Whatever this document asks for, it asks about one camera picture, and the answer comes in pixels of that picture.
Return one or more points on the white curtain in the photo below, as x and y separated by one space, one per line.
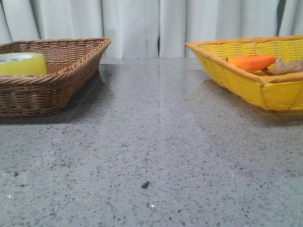
149 28

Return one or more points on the yellow woven basket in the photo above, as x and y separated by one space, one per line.
279 93

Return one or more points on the orange toy carrot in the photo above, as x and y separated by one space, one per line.
252 63

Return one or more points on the yellow packing tape roll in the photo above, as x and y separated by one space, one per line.
23 63

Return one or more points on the small black debris chip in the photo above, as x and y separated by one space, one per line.
145 185

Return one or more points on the beige ginger root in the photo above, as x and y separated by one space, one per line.
282 68

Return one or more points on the brown wicker basket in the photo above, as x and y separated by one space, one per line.
70 63

